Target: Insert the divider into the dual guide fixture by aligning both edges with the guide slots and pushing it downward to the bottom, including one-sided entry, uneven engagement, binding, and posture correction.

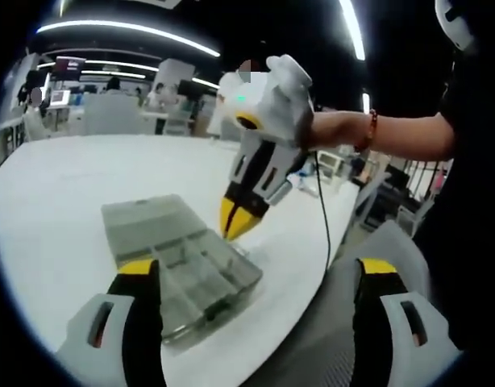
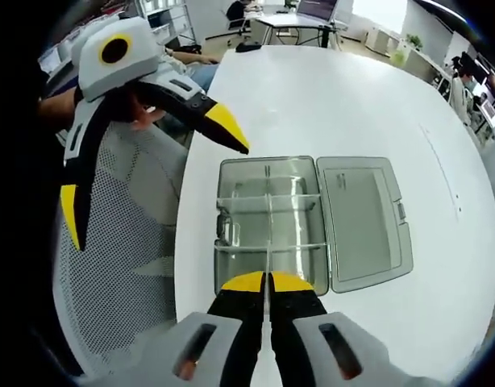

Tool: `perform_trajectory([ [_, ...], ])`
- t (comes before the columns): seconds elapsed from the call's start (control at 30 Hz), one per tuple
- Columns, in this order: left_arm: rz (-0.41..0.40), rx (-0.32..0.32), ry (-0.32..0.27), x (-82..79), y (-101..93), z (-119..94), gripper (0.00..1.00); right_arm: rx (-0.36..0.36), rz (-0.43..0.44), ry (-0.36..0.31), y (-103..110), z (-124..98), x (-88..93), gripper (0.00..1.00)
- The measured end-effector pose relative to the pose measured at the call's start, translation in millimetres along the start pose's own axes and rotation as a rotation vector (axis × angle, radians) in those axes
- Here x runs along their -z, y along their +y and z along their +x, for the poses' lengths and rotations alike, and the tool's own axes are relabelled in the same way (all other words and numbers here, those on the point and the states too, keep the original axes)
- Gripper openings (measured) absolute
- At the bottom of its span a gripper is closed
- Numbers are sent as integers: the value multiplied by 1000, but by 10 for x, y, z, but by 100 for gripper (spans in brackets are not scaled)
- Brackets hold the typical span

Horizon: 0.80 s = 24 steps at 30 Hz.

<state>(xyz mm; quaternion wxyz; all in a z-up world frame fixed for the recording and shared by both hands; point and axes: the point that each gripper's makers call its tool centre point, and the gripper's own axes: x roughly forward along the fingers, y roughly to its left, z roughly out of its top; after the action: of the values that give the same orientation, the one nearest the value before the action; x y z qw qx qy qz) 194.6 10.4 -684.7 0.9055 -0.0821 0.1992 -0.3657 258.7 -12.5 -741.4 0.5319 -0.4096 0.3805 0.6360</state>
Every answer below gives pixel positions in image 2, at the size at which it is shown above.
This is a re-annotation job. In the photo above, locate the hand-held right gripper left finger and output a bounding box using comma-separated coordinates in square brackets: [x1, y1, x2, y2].
[142, 270, 268, 387]

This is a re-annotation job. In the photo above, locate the open laptop on stand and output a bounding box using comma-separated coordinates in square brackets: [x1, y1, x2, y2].
[295, 0, 340, 23]

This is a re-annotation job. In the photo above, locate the white standing desk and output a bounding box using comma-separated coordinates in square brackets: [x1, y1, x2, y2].
[251, 10, 347, 52]

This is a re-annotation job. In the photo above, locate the clear plastic guide fixture box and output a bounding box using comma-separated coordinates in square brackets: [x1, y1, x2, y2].
[214, 155, 414, 298]

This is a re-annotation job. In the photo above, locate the person's left hand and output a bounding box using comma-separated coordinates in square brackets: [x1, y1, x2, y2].
[109, 89, 167, 131]

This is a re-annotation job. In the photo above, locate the metal storage shelf rack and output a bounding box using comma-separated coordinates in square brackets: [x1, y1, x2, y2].
[144, 0, 202, 45]

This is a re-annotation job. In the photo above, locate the white mesh office chair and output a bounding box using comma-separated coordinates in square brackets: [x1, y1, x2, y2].
[53, 120, 192, 378]

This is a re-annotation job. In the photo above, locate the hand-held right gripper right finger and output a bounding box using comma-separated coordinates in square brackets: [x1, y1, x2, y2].
[269, 270, 393, 387]

